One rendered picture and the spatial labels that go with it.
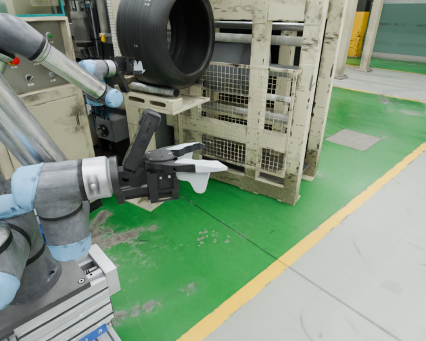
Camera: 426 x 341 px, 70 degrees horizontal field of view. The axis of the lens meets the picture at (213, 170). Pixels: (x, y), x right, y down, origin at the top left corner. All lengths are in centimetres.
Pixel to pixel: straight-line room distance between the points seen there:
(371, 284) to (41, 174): 172
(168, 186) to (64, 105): 154
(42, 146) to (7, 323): 39
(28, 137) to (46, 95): 133
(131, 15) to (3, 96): 111
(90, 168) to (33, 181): 9
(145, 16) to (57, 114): 80
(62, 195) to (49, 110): 147
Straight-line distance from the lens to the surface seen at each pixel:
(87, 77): 131
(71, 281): 88
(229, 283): 176
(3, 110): 67
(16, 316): 86
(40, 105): 198
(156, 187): 56
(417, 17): 1044
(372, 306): 185
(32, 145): 68
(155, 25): 161
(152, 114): 55
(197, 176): 54
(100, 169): 56
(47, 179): 57
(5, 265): 67
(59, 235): 62
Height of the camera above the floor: 131
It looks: 28 degrees down
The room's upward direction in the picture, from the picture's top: straight up
